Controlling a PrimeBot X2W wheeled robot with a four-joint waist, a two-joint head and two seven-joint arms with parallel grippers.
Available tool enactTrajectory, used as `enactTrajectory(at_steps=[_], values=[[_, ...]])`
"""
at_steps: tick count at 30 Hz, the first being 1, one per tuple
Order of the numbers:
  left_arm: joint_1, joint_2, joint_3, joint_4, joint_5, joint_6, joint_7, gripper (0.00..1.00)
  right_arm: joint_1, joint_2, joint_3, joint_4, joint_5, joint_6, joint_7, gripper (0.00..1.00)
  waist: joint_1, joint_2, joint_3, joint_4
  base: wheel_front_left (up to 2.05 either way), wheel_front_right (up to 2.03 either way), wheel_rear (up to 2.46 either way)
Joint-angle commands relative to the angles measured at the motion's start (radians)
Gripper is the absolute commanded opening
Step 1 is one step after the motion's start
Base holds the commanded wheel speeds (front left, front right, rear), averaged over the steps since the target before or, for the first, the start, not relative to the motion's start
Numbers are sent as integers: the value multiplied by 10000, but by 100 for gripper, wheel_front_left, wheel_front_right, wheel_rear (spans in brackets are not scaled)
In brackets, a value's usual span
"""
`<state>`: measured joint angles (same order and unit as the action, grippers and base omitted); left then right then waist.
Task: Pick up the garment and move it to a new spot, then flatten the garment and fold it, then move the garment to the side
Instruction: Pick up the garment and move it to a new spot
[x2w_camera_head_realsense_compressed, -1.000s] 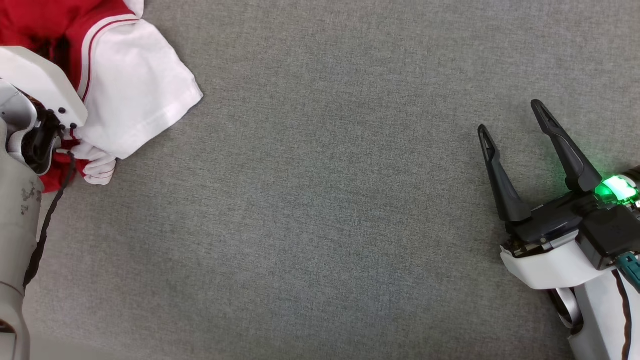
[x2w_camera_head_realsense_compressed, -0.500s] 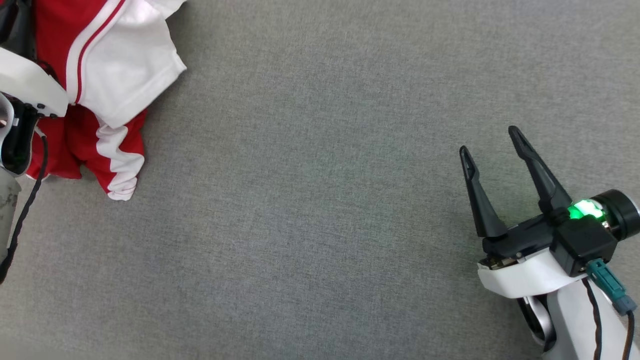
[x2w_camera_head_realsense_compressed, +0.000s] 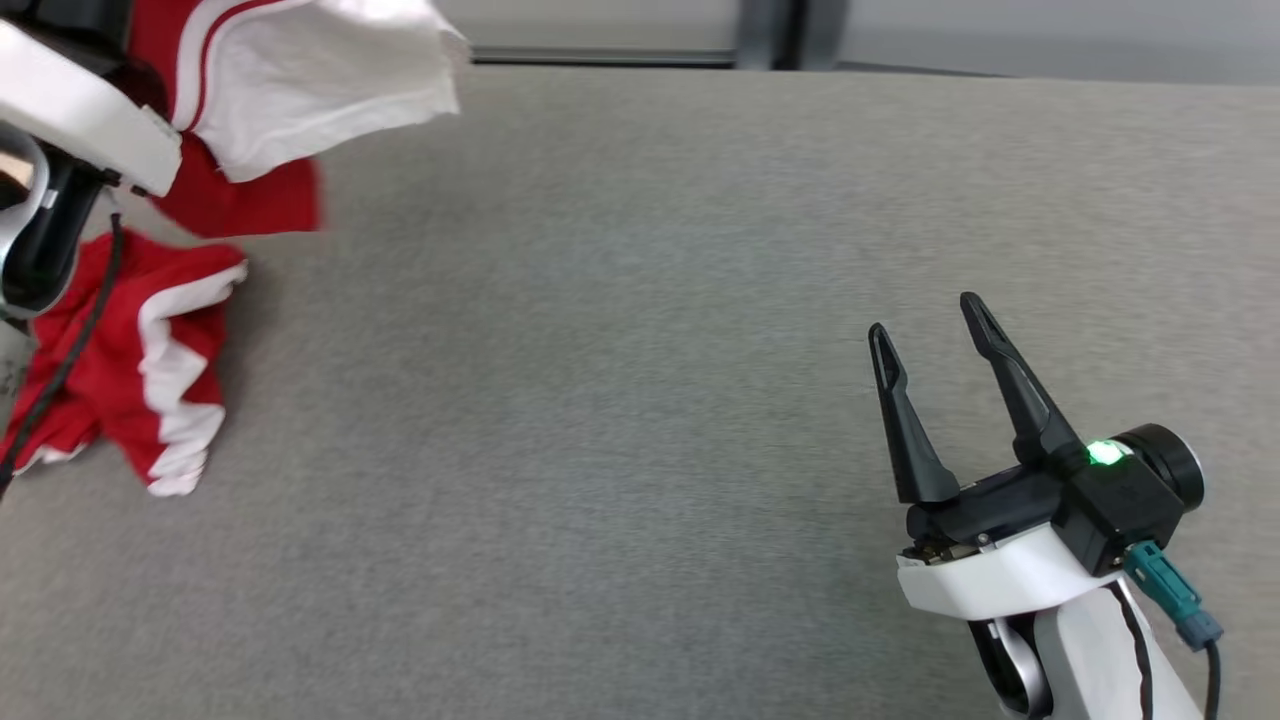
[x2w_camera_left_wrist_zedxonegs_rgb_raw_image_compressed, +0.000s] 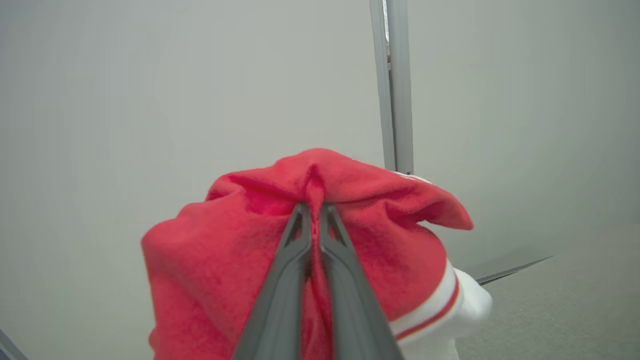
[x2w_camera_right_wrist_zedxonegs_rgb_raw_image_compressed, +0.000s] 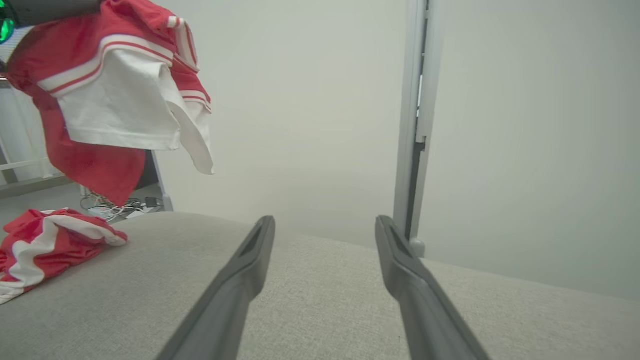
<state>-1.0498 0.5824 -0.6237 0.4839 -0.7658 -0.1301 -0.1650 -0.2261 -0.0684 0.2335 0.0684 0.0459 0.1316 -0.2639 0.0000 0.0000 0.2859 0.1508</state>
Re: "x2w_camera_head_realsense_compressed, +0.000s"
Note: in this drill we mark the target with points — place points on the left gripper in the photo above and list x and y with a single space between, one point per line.
80 110

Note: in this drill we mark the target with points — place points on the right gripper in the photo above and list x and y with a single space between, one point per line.
990 575

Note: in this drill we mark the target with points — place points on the red white basketball jersey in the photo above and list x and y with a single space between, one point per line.
100 370

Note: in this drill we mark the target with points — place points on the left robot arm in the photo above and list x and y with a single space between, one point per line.
50 240

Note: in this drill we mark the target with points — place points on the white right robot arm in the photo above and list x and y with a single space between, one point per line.
1080 660

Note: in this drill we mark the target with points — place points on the grey metal post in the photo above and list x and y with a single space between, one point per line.
790 30

